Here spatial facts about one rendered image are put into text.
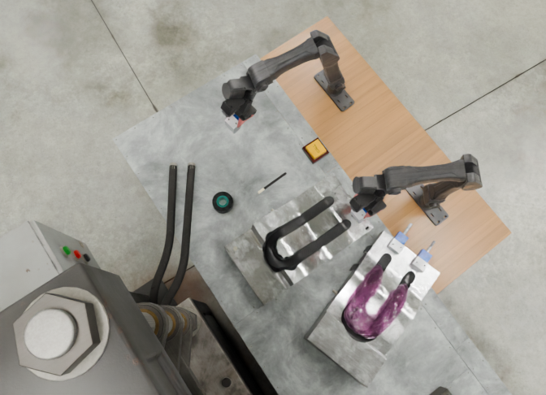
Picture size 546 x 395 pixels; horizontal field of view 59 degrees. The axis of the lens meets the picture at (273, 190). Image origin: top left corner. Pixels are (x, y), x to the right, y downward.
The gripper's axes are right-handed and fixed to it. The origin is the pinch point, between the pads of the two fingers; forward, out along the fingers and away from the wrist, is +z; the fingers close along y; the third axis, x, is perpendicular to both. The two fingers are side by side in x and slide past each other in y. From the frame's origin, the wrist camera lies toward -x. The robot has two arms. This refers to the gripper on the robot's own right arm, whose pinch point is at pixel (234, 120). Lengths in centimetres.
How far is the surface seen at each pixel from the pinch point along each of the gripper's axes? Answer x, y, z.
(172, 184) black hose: -24.0, -0.6, 24.1
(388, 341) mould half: -11, 97, 14
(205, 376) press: -56, 60, 48
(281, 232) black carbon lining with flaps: -13.4, 42.5, 10.6
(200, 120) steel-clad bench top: 1.2, -14.4, 15.4
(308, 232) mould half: -5, 49, 10
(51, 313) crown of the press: -108, 40, -68
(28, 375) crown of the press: -112, 42, -60
